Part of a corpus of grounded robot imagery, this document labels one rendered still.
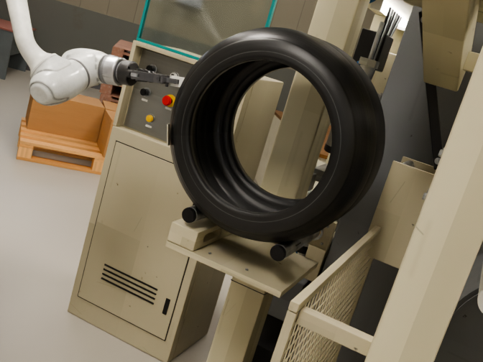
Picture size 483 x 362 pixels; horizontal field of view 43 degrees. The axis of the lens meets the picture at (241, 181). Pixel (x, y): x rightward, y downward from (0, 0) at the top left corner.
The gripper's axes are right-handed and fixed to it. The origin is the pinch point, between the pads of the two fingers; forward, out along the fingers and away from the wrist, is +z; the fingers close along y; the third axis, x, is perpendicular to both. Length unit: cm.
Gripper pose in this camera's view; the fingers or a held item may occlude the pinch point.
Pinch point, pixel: (180, 82)
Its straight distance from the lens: 184.7
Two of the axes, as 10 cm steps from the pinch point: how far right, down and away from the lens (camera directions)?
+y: 3.9, -1.0, 9.2
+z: 9.1, 2.1, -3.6
